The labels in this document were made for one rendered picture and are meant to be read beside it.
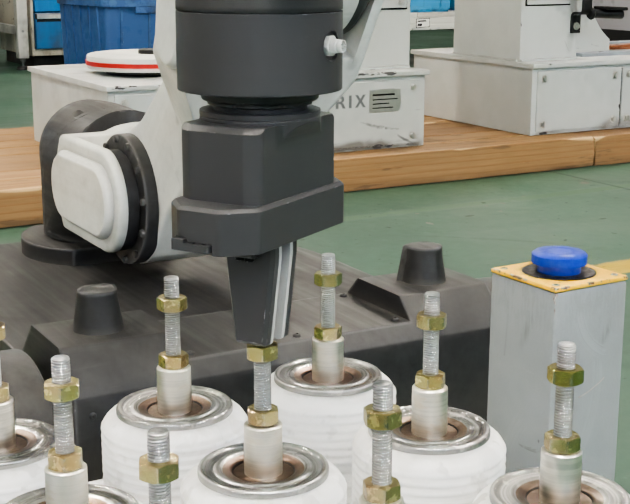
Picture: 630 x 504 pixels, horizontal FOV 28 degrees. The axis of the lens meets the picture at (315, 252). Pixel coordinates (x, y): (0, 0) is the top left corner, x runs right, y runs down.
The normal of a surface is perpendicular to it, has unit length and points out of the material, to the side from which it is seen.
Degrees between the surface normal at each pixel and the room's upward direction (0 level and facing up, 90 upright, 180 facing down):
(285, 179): 90
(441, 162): 90
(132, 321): 0
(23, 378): 24
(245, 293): 90
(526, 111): 90
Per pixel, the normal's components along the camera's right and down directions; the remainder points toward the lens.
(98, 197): -0.87, 0.11
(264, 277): -0.50, 0.20
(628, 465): 0.00, -0.97
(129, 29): 0.55, 0.23
